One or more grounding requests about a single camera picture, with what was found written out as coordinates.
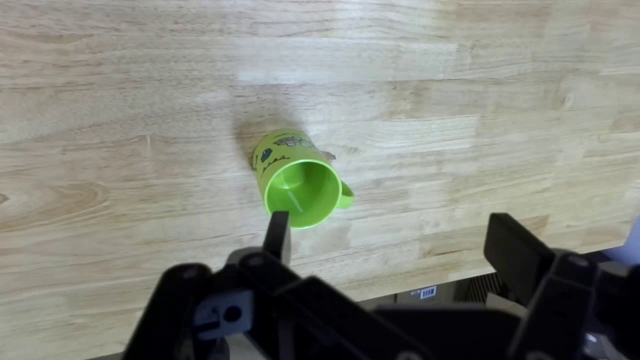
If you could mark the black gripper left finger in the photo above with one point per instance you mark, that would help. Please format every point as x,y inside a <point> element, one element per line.
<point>267,293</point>

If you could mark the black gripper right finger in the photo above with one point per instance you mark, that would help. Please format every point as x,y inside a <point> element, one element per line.
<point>520,256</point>

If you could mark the black mesh box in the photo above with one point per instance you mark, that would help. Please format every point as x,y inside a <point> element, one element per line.
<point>476,289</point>

